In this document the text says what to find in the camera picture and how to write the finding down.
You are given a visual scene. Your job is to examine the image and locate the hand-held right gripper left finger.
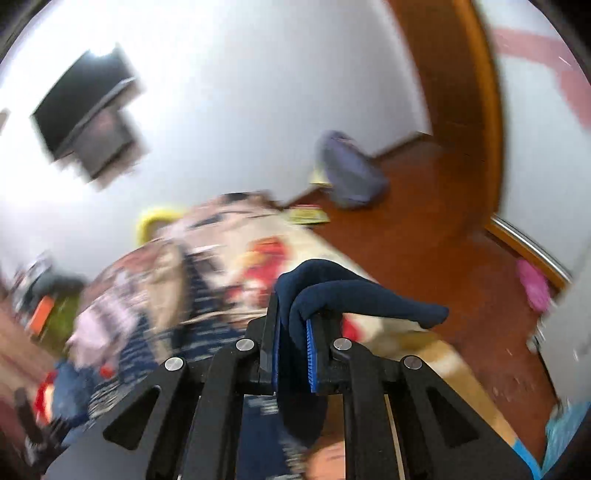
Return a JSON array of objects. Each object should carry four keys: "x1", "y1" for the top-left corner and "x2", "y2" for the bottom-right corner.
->
[{"x1": 44, "y1": 291, "x2": 282, "y2": 480}]

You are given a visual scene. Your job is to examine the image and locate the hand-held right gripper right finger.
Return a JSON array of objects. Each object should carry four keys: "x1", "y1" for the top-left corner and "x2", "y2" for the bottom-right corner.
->
[{"x1": 306, "y1": 314, "x2": 534, "y2": 480}]

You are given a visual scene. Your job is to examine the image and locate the yellow booklet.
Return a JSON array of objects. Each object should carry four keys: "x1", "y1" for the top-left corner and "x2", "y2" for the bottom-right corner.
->
[{"x1": 286, "y1": 203, "x2": 329, "y2": 227}]

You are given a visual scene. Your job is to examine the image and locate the navy patterned cloth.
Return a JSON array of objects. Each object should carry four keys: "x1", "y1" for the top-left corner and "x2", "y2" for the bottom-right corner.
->
[{"x1": 90, "y1": 251, "x2": 450, "y2": 480}]

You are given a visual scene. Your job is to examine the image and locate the purple-blue backpack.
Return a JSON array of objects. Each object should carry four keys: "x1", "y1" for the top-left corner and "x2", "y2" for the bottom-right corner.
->
[{"x1": 315, "y1": 130, "x2": 389, "y2": 209}]

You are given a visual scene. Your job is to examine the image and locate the white wardrobe with pink print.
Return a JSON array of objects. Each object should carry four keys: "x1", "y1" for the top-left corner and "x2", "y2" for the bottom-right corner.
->
[{"x1": 475, "y1": 0, "x2": 591, "y2": 289}]

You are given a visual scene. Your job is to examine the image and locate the pink white cloth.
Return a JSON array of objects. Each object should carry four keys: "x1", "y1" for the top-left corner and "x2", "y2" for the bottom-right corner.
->
[{"x1": 68, "y1": 284, "x2": 155, "y2": 367}]

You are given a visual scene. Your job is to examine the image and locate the newspaper print bed sheet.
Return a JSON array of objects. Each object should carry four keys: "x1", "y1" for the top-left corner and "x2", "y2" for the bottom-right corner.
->
[{"x1": 69, "y1": 191, "x2": 518, "y2": 480}]

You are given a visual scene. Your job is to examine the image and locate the blue denim jeans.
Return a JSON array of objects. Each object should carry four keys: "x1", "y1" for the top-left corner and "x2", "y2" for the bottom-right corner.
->
[{"x1": 51, "y1": 360, "x2": 109, "y2": 418}]

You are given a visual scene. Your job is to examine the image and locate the yellow pillow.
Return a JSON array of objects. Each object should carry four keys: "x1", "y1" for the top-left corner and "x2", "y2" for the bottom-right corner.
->
[{"x1": 136, "y1": 207, "x2": 185, "y2": 243}]

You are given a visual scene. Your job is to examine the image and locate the dark grey cloth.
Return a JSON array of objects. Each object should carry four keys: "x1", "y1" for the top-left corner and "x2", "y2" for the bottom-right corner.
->
[{"x1": 31, "y1": 274, "x2": 88, "y2": 297}]

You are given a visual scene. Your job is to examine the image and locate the brown wooden door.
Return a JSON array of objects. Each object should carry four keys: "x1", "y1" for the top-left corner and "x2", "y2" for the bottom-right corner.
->
[{"x1": 385, "y1": 0, "x2": 504, "y2": 217}]

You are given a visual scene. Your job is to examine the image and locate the orange box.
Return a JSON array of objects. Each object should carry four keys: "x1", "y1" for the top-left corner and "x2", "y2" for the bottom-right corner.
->
[{"x1": 27, "y1": 295, "x2": 57, "y2": 334}]

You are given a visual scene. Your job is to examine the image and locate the pink slipper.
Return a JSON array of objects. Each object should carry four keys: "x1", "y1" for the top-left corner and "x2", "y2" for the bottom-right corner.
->
[{"x1": 516, "y1": 258, "x2": 551, "y2": 312}]

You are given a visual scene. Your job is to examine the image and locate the cyan cloth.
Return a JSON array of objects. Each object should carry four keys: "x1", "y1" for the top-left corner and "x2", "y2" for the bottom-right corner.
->
[{"x1": 510, "y1": 401, "x2": 591, "y2": 478}]

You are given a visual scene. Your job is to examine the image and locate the black wall television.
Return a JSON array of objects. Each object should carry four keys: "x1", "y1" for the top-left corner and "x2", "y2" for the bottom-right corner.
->
[{"x1": 30, "y1": 44, "x2": 148, "y2": 190}]

